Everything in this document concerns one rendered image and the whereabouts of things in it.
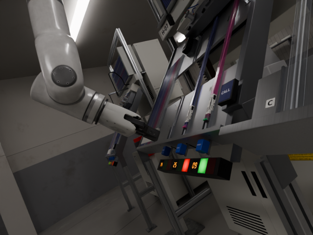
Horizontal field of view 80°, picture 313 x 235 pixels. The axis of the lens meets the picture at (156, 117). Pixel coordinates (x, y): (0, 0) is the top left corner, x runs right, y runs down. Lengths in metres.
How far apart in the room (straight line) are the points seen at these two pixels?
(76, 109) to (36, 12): 0.26
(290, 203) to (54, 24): 0.65
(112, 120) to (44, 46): 0.21
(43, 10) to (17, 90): 3.92
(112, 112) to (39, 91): 0.17
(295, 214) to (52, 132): 4.07
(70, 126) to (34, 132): 0.65
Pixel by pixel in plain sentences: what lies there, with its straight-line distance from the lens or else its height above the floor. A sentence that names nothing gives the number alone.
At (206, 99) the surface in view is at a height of 0.80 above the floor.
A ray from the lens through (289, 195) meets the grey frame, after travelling 0.44.
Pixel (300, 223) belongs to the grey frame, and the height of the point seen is 0.52.
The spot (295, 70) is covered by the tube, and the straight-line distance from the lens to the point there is 0.27.
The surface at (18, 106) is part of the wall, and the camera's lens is 4.35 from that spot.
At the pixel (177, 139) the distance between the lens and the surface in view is 0.57.
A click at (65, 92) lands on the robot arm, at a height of 0.93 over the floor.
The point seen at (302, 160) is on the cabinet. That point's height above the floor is 0.50.
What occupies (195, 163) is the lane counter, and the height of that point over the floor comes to 0.66.
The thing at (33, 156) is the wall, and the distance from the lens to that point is 4.13.
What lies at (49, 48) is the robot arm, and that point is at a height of 1.02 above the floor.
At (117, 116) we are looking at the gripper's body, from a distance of 0.47.
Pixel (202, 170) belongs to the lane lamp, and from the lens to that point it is 0.47.
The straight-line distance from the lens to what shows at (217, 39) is 0.75.
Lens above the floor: 0.78
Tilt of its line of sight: 3 degrees up
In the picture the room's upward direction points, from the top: 24 degrees counter-clockwise
